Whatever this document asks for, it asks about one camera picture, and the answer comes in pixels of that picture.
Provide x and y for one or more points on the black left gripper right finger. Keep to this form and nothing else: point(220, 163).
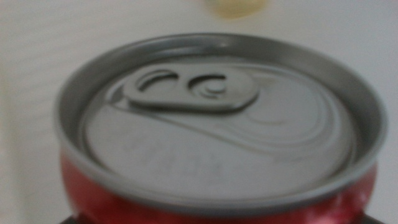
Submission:
point(371, 220)

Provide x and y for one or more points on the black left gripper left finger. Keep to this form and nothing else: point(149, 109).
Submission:
point(71, 221)

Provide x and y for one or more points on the red soda can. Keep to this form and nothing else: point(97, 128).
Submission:
point(217, 149)

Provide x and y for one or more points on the yellow tea bottle clear cap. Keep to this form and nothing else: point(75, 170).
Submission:
point(236, 7)

